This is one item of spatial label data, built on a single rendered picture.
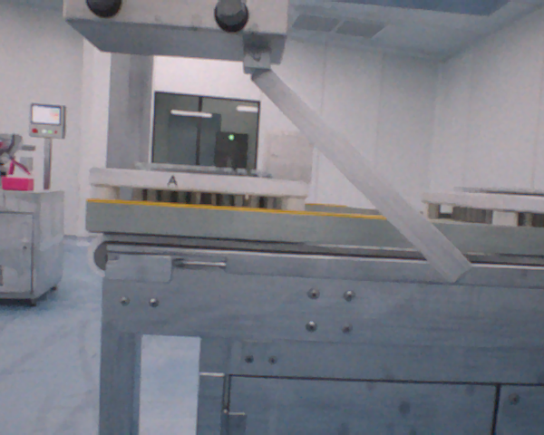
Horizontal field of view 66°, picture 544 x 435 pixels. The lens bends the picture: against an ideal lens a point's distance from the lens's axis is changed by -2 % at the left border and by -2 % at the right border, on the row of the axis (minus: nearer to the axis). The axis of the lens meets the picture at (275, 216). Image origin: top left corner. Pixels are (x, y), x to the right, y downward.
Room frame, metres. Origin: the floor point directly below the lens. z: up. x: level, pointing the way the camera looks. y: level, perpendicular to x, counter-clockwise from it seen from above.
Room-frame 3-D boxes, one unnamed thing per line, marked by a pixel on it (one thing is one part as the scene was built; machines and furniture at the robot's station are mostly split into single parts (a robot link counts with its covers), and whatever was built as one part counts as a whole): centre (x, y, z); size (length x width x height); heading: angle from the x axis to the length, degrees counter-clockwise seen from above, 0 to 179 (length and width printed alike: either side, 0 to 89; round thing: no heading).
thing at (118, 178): (0.60, 0.09, 0.90); 0.25 x 0.24 x 0.02; 4
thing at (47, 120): (3.09, 1.69, 1.07); 0.23 x 0.10 x 0.62; 101
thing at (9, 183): (2.75, 1.68, 0.80); 0.16 x 0.12 x 0.09; 101
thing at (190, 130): (5.69, 0.97, 1.43); 1.38 x 0.01 x 1.16; 101
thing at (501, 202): (0.63, -0.38, 0.89); 0.25 x 0.24 x 0.02; 3
